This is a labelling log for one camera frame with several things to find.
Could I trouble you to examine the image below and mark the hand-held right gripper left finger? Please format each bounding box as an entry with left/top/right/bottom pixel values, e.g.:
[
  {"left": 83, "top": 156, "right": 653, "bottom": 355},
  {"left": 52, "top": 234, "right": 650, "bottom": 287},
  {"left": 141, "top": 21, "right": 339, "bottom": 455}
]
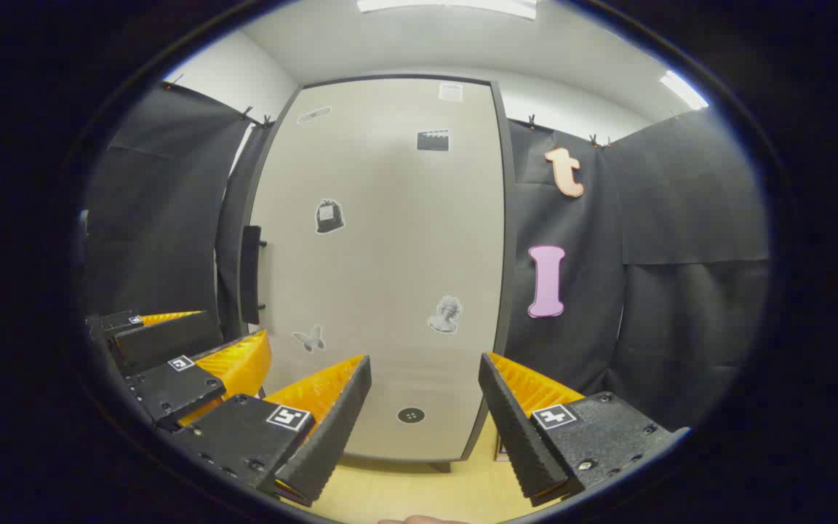
[{"left": 172, "top": 355, "right": 372, "bottom": 508}]

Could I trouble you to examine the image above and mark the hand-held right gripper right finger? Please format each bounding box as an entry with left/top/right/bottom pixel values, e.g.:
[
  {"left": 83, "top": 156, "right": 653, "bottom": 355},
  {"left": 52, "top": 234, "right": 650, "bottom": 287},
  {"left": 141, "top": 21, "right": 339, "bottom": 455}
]
[{"left": 479, "top": 353, "right": 689, "bottom": 508}]

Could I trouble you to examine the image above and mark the dark grey cabinet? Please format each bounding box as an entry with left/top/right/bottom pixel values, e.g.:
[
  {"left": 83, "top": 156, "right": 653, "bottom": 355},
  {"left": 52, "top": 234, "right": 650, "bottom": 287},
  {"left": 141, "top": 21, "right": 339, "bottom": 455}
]
[{"left": 236, "top": 73, "right": 519, "bottom": 474}]

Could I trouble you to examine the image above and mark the black backdrop cloth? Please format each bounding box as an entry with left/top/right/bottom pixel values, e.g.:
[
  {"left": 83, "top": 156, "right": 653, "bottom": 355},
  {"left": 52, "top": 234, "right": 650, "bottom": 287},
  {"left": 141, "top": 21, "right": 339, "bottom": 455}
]
[{"left": 81, "top": 80, "right": 773, "bottom": 437}]

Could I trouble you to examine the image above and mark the long ceiling light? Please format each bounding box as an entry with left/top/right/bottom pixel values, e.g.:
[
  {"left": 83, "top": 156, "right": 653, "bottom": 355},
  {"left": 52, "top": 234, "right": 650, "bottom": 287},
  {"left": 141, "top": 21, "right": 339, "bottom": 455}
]
[
  {"left": 357, "top": 0, "right": 538, "bottom": 20},
  {"left": 659, "top": 70, "right": 709, "bottom": 111}
]

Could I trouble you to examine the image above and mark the black door handle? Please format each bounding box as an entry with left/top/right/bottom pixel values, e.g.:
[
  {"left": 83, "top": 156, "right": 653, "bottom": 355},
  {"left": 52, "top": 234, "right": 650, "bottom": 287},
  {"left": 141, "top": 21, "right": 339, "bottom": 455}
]
[{"left": 240, "top": 226, "right": 268, "bottom": 325}]

